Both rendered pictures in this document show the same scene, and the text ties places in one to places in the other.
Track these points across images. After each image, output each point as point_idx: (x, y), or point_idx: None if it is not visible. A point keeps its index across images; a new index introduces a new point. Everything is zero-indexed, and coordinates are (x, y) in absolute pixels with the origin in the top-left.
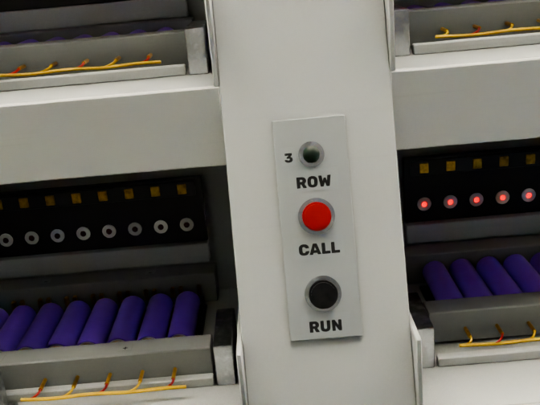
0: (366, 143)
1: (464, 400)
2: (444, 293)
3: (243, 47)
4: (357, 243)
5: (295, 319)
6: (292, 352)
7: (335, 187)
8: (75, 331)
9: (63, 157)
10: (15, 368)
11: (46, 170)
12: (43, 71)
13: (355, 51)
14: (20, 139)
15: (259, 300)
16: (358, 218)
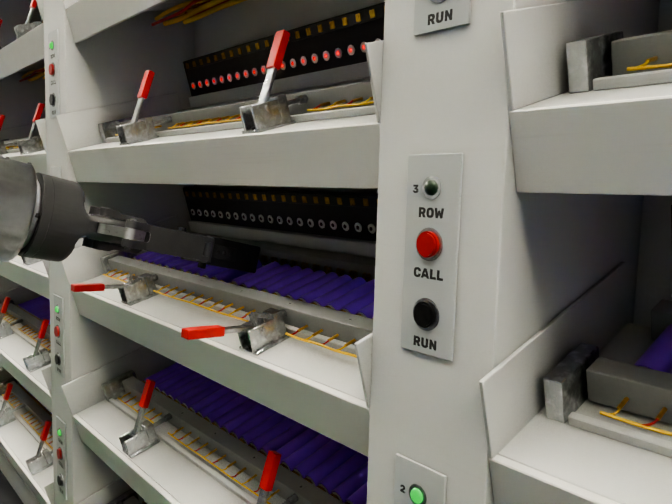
0: (477, 182)
1: (548, 463)
2: (641, 358)
3: (398, 89)
4: (459, 276)
5: (405, 329)
6: (402, 356)
7: (446, 221)
8: (352, 300)
9: (300, 171)
10: (293, 312)
11: (294, 180)
12: (328, 107)
13: (480, 91)
14: (280, 156)
15: (386, 306)
16: (463, 253)
